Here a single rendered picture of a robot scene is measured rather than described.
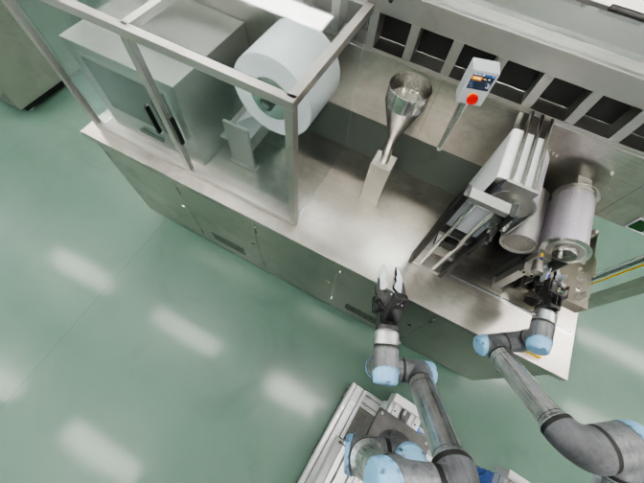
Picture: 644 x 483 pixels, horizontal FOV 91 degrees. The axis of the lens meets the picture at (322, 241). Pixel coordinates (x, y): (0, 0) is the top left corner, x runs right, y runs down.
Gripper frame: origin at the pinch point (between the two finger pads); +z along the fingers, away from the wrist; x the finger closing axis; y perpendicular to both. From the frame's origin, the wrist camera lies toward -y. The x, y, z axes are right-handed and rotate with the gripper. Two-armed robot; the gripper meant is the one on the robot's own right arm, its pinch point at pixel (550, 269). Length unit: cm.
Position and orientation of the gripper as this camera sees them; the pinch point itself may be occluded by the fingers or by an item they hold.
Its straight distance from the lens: 155.4
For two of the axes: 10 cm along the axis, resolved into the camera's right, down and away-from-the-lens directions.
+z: 4.7, -7.8, 4.1
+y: 0.6, -4.3, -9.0
